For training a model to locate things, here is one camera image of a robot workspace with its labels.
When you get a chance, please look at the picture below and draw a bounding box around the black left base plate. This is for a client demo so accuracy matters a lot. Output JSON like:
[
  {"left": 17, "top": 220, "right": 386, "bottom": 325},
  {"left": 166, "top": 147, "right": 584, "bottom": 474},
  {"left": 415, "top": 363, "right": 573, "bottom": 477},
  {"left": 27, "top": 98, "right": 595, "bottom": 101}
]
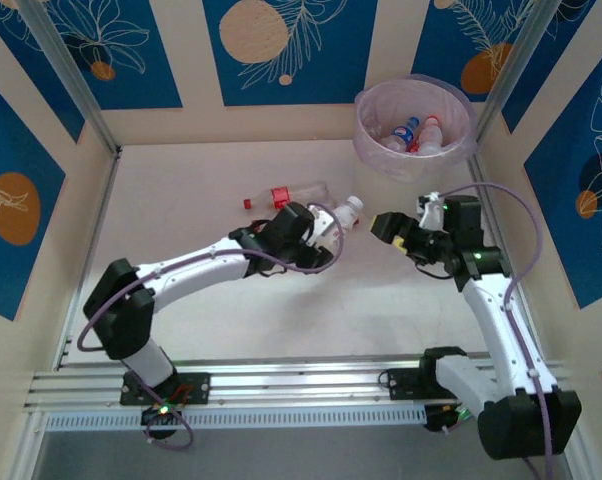
[{"left": 120, "top": 372, "right": 212, "bottom": 406}]

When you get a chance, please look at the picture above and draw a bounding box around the clear bottle blue cap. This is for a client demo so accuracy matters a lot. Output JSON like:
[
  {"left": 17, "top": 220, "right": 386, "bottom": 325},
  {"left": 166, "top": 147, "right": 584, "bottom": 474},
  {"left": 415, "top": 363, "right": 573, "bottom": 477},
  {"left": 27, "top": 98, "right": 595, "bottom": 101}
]
[{"left": 386, "top": 115, "right": 422, "bottom": 151}]

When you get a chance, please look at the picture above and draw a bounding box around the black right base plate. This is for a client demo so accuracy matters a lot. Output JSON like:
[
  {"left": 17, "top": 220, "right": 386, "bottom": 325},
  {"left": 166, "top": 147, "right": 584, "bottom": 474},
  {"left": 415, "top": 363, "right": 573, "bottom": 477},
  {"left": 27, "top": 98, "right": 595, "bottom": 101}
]
[{"left": 388, "top": 367, "right": 435, "bottom": 401}]

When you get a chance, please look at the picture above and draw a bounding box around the aluminium frame post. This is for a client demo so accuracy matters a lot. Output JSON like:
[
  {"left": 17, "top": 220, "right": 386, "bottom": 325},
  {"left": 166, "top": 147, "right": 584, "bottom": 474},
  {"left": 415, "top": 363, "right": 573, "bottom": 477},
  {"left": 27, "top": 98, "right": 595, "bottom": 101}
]
[
  {"left": 473, "top": 0, "right": 556, "bottom": 129},
  {"left": 15, "top": 0, "right": 123, "bottom": 157}
]

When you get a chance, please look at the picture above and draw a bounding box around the black base electronics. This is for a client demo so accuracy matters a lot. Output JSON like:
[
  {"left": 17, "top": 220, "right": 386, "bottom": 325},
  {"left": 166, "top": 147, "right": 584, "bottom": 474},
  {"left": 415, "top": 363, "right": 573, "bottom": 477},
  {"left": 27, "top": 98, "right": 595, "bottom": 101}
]
[
  {"left": 423, "top": 404, "right": 470, "bottom": 435},
  {"left": 140, "top": 402, "right": 182, "bottom": 441}
]

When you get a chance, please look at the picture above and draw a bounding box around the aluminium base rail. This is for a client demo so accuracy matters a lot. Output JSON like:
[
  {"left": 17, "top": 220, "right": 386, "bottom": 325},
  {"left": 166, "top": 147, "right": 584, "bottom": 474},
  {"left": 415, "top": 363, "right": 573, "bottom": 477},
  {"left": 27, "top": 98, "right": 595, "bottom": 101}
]
[{"left": 28, "top": 357, "right": 572, "bottom": 409}]

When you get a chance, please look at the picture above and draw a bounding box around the clear bottle white label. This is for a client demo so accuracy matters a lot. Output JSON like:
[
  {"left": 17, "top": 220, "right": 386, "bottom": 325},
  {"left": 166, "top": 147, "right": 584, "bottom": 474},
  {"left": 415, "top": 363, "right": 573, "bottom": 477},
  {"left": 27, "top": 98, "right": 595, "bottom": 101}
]
[{"left": 328, "top": 194, "right": 366, "bottom": 230}]

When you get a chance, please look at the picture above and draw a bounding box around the white waste bin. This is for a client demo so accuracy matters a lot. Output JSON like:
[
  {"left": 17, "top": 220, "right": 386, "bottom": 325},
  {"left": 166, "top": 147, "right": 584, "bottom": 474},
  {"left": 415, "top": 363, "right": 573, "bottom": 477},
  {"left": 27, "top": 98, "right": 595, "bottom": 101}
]
[{"left": 355, "top": 74, "right": 477, "bottom": 184}]

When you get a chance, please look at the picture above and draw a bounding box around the white slotted cable duct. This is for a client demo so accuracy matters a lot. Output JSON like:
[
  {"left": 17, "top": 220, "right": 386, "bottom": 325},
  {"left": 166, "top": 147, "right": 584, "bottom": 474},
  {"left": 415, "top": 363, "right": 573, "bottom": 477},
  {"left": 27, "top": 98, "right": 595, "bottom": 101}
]
[{"left": 45, "top": 405, "right": 427, "bottom": 432}]

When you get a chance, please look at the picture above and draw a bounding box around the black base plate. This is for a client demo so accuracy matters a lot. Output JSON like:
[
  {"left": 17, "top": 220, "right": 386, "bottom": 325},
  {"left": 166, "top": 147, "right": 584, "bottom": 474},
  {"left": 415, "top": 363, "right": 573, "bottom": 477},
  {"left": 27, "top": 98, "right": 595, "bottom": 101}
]
[
  {"left": 388, "top": 367, "right": 435, "bottom": 401},
  {"left": 120, "top": 372, "right": 212, "bottom": 406}
]

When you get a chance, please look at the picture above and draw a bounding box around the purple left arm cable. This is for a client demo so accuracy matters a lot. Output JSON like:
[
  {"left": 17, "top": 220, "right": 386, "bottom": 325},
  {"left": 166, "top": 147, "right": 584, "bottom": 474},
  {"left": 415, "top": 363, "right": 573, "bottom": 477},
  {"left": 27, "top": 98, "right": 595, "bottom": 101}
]
[{"left": 75, "top": 202, "right": 345, "bottom": 451}]

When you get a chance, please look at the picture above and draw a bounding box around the black left base electronics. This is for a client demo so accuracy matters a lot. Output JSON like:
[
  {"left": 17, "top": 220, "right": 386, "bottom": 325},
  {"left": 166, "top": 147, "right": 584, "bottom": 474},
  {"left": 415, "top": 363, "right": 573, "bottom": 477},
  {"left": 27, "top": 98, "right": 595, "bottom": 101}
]
[{"left": 140, "top": 402, "right": 182, "bottom": 441}]

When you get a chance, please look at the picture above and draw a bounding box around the clear plastic bottle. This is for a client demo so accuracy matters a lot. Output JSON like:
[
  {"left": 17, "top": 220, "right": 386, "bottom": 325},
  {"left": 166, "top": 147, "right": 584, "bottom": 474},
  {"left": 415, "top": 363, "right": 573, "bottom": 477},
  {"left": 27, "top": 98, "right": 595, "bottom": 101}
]
[{"left": 368, "top": 122, "right": 400, "bottom": 151}]

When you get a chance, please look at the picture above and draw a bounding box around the black right base electronics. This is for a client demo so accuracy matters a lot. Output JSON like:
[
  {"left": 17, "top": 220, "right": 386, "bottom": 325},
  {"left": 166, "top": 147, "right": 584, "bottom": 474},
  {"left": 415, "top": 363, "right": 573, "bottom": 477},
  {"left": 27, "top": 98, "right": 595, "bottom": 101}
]
[{"left": 423, "top": 404, "right": 470, "bottom": 435}]

